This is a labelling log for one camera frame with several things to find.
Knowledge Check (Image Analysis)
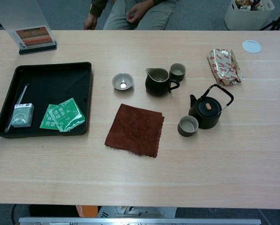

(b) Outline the gold red-print foil packet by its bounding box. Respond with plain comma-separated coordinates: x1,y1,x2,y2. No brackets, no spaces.
206,48,245,87

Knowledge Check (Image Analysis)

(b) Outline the clear plastic stirring rod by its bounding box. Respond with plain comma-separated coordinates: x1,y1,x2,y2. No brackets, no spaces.
4,83,30,134

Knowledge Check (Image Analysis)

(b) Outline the black ceramic pitcher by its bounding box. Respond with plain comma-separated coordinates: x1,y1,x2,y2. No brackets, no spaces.
145,67,180,97

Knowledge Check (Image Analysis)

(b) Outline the black tripod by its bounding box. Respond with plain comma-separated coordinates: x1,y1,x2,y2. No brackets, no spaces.
260,4,280,31

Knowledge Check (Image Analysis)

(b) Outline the black square plastic tray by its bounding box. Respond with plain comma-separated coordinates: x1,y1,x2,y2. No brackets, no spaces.
0,61,94,139

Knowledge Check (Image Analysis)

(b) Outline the grey scalloped tea bowl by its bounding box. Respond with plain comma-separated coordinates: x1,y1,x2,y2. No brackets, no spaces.
111,73,134,91

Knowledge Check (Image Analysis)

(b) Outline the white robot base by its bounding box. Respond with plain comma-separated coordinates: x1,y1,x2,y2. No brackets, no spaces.
96,205,177,218

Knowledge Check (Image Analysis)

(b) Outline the grey tissue pack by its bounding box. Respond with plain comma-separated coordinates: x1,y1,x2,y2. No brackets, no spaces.
9,103,35,128

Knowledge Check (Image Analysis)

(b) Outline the white round cable grommet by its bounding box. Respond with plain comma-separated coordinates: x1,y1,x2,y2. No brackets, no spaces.
242,39,262,54

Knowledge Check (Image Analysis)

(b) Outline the aluminium profile rail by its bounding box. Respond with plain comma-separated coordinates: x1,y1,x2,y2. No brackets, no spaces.
18,217,262,225

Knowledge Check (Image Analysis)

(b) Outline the brown folded cloth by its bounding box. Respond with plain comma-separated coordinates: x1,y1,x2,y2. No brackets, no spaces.
104,103,165,159

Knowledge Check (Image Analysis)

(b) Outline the green tea sachet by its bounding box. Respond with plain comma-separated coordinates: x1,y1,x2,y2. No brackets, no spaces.
51,97,86,133
39,104,61,130

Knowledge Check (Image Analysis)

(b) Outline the box with brown lid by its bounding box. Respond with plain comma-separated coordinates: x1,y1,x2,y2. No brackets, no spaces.
0,0,58,56

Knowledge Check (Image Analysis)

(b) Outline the black teapot with bail handle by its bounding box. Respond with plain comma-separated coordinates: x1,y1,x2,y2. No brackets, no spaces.
188,83,234,130

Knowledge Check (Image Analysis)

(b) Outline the white storage bin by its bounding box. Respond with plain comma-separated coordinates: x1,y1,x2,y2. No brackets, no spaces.
224,0,276,31

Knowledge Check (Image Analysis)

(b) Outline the seated person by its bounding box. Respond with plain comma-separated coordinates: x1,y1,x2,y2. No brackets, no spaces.
83,0,178,30

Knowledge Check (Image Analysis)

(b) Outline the dark green ceramic teacup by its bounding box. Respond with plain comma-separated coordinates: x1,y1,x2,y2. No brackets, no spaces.
169,63,186,83
177,115,199,137

